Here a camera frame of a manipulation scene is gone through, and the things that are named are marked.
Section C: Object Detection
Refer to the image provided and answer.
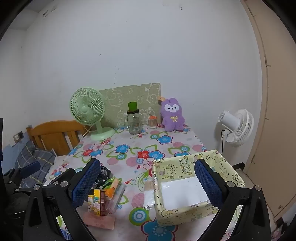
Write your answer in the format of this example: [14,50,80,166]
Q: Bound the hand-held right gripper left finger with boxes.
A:
[23,158,101,241]

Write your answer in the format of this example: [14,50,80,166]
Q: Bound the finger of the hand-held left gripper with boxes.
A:
[9,161,41,180]

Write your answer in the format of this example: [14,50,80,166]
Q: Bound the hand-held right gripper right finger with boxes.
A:
[195,159,271,241]

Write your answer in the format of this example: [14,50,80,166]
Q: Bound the black plastic bag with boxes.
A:
[93,166,112,189]

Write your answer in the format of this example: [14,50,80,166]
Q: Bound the cartoon print tissue pack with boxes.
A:
[88,188,109,217]

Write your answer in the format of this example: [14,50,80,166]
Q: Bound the green orange snack packet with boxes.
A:
[103,177,122,200]

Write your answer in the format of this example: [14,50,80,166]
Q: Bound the pink tissue pack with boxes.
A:
[84,212,115,230]

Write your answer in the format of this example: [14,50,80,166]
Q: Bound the yellow printed cardboard box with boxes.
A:
[152,150,245,227]

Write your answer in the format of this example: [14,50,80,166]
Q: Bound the white plastic packet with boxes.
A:
[143,181,156,210]

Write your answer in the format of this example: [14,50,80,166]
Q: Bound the blue plaid blanket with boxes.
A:
[14,140,56,189]

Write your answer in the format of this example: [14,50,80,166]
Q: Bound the wooden chair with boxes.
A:
[26,120,87,156]

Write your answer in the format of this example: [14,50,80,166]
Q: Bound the white standing fan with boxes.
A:
[217,109,254,148]

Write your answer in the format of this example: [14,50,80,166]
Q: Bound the floral tablecloth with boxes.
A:
[45,126,241,241]

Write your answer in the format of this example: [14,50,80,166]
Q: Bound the green desk fan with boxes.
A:
[70,87,115,141]

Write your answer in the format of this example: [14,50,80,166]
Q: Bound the purple plush bunny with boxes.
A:
[158,97,186,132]

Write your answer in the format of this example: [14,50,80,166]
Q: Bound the glass jar with green lid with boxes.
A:
[124,101,143,135]

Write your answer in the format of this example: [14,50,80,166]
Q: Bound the toothpick jar with orange lid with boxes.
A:
[148,114,158,129]

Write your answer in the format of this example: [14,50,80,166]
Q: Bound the beige door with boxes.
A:
[239,0,296,219]

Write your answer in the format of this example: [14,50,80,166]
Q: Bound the green patterned board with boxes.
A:
[99,82,162,129]

